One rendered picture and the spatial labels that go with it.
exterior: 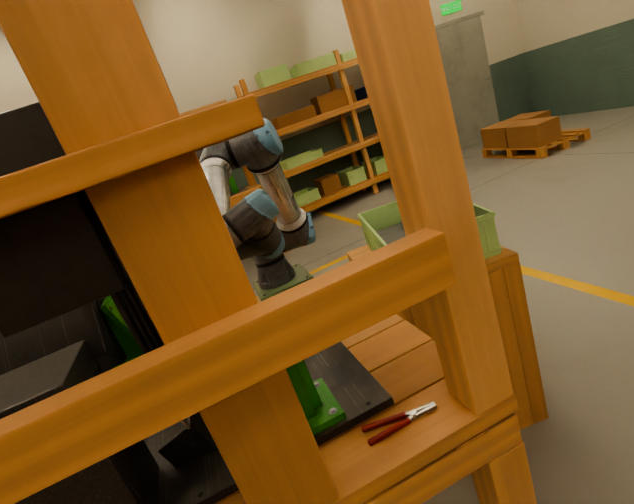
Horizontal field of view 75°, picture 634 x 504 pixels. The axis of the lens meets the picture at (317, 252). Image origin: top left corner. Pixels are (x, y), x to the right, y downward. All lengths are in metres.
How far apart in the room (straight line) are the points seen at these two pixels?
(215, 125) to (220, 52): 6.28
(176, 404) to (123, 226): 0.24
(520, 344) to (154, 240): 1.56
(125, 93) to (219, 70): 6.18
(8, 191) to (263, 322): 0.32
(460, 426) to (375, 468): 0.18
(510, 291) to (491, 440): 0.89
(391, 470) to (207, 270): 0.49
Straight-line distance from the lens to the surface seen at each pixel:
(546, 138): 6.36
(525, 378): 1.97
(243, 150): 1.26
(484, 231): 1.66
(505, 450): 0.99
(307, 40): 7.18
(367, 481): 0.84
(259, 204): 0.90
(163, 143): 0.53
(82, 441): 0.63
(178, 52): 6.73
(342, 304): 0.59
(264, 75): 6.29
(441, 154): 0.69
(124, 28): 0.59
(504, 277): 1.71
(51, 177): 0.54
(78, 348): 0.91
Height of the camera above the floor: 1.50
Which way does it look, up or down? 18 degrees down
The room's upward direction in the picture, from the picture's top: 19 degrees counter-clockwise
